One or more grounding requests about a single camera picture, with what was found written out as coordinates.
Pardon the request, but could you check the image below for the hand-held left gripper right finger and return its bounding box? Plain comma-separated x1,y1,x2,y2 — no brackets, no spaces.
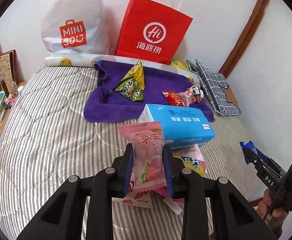
162,146,277,240

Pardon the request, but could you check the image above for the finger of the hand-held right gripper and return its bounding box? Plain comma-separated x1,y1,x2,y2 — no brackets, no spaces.
259,155,286,174
243,149,266,170

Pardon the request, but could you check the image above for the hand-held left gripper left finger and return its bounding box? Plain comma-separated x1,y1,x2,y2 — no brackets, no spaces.
17,142,134,240

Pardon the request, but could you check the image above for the small blue snack packet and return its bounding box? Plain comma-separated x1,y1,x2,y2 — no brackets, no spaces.
239,141,270,164

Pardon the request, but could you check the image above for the pink peach snack packet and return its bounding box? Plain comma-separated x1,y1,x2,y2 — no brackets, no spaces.
118,121,167,194

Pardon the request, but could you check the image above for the pale pink snack packet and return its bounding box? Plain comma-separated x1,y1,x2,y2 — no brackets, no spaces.
158,190,186,215

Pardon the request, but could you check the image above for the red snack packet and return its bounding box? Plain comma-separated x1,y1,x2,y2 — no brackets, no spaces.
161,90,186,107

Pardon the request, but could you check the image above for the green snack packet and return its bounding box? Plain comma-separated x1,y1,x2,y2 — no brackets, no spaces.
112,79,144,102
122,59,146,90

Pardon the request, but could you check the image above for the pink panda snack packet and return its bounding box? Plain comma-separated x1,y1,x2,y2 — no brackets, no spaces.
177,84,204,105

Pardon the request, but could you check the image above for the person's right hand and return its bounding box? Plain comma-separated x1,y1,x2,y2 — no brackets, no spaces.
257,187,290,233

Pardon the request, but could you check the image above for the blue tissue box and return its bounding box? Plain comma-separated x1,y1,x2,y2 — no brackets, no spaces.
138,104,217,152

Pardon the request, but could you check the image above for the purple towel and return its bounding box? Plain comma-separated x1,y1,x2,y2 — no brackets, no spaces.
83,60,215,123

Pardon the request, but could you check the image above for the blue checked cloth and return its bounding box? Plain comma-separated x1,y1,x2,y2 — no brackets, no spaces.
186,59,242,116

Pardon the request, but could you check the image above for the striped mattress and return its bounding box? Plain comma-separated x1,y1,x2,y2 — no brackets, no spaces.
0,62,263,240

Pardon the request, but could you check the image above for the yellow snack bag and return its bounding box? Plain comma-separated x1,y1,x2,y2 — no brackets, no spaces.
170,59,190,71

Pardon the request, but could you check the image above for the printed wrapping paper roll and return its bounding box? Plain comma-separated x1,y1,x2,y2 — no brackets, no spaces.
45,54,199,83

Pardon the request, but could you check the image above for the cluster of small cosmetic items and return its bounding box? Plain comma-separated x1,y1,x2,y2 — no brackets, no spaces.
0,79,24,110

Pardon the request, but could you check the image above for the red paper bag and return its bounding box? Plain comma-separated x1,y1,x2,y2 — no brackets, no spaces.
115,0,194,65

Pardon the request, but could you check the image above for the illustrated book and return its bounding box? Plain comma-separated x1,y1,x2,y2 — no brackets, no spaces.
0,50,18,90

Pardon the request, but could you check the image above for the white plastic shopping bag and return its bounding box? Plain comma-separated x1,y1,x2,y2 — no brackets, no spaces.
40,0,111,55

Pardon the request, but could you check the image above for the wooden door frame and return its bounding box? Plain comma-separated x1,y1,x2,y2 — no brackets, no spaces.
218,0,272,78

